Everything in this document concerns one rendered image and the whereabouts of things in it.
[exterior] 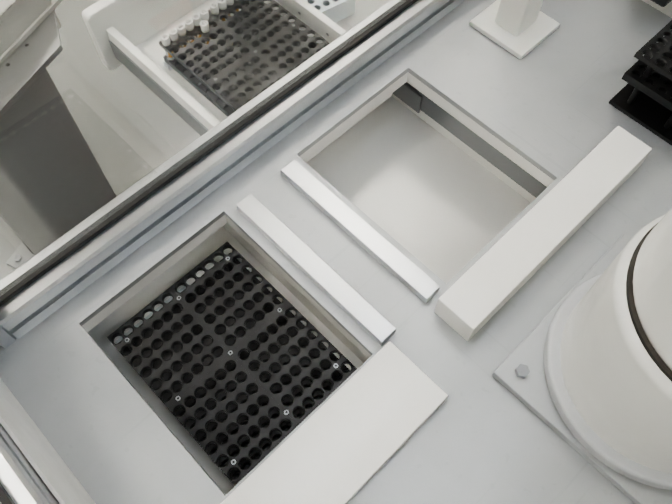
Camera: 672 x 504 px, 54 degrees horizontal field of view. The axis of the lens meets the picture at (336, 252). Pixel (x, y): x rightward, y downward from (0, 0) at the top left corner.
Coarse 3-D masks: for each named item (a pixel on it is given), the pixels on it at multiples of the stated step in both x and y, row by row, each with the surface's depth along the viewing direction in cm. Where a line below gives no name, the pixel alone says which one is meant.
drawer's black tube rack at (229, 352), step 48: (192, 288) 77; (240, 288) 77; (144, 336) 77; (192, 336) 74; (240, 336) 77; (288, 336) 74; (192, 384) 72; (240, 384) 72; (288, 384) 72; (336, 384) 72; (192, 432) 69; (240, 432) 69; (288, 432) 69; (240, 480) 67
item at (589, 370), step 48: (624, 240) 73; (576, 288) 69; (624, 288) 52; (528, 336) 68; (576, 336) 61; (624, 336) 51; (528, 384) 66; (576, 384) 61; (624, 384) 53; (576, 432) 62; (624, 432) 58; (624, 480) 62
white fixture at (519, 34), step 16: (496, 0) 91; (512, 0) 84; (528, 0) 83; (480, 16) 90; (496, 16) 88; (512, 16) 86; (528, 16) 86; (544, 16) 90; (480, 32) 90; (496, 32) 89; (512, 32) 88; (528, 32) 89; (544, 32) 89; (512, 48) 87; (528, 48) 87
